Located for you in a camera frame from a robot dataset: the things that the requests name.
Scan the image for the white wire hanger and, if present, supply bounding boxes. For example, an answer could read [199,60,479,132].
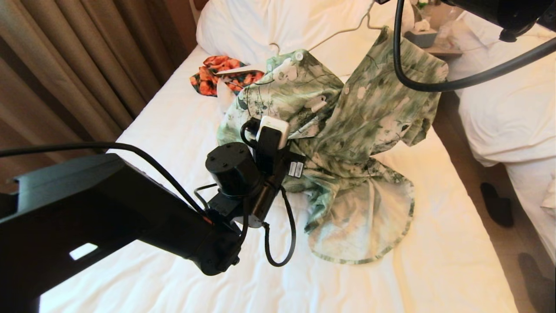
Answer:
[308,2,385,52]

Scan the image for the green floral short-sleeve shirt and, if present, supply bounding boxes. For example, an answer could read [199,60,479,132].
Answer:
[216,26,449,265]

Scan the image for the white hanger with metal hook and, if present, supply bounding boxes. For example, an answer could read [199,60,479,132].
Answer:
[215,43,281,79]

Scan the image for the small potted plant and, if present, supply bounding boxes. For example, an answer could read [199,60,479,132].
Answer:
[410,0,431,22]

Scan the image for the grey tissue box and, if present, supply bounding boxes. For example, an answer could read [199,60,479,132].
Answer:
[404,20,438,48]

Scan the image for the clear plastic bag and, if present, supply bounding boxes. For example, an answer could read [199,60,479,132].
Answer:
[438,11,463,48]

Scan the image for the wooden nightstand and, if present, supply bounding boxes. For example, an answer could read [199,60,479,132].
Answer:
[424,41,463,59]

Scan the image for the orange floral garment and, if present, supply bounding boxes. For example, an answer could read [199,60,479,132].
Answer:
[190,56,265,97]

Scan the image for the white pillow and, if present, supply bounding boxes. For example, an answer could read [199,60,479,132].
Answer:
[197,0,413,78]

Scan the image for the white sheeted bed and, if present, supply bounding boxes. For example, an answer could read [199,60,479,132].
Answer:
[0,46,517,313]

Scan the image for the white duvet bed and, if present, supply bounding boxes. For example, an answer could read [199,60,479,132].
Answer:
[439,9,556,261]

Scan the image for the black slipper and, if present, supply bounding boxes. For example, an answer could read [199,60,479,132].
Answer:
[480,183,514,227]

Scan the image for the brown curtain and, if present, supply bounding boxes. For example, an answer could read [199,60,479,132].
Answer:
[0,0,196,192]

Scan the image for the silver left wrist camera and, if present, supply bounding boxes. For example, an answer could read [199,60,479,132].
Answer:
[256,116,290,150]

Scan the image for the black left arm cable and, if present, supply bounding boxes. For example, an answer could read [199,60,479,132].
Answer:
[0,118,297,267]

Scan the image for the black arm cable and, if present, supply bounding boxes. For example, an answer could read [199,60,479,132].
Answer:
[0,118,297,267]
[393,0,556,93]

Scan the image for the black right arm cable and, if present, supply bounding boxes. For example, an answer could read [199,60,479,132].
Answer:
[393,0,556,93]

